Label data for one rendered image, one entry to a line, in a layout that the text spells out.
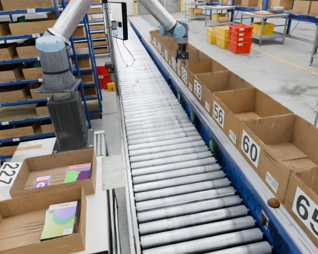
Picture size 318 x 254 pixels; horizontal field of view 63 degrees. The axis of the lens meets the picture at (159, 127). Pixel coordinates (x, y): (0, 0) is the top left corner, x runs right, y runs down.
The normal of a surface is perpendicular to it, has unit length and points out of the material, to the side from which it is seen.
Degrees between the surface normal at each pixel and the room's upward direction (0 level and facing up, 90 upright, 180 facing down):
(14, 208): 89
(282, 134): 89
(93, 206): 0
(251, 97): 90
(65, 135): 90
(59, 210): 0
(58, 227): 0
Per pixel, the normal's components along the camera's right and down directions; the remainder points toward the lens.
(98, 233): -0.06, -0.87
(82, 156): 0.17, 0.46
